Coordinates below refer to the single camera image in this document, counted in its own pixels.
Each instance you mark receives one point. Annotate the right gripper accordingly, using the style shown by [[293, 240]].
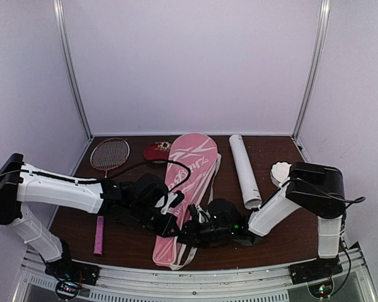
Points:
[[191, 236]]

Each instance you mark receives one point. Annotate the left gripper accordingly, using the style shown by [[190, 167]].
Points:
[[163, 230]]

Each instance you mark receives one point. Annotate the pink racket bag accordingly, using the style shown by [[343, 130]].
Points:
[[200, 154]]

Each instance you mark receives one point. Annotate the white shuttlecock tube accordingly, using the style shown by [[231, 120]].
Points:
[[249, 188]]

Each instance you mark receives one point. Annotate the pink-handled badminton racket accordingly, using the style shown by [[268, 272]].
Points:
[[108, 155]]

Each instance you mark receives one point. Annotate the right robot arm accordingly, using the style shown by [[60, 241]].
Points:
[[318, 189]]

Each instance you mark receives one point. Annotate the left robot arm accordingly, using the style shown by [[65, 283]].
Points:
[[144, 202]]

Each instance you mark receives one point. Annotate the red floral dish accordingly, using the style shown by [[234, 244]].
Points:
[[157, 151]]

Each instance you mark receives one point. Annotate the white scalloped bowl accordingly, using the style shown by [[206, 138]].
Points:
[[279, 173]]

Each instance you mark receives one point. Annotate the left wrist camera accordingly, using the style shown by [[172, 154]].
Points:
[[169, 201]]

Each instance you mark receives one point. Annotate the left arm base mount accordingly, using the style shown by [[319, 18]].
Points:
[[70, 275]]

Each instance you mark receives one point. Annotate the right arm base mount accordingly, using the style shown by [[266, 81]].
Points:
[[317, 274]]

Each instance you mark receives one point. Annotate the front aluminium rail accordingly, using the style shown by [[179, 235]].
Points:
[[270, 283]]

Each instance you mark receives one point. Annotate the left aluminium corner post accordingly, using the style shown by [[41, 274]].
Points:
[[70, 70]]

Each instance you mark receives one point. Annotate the aluminium corner post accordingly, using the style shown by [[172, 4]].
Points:
[[321, 33], [70, 70]]

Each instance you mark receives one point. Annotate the right aluminium corner post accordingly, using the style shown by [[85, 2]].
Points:
[[321, 33]]

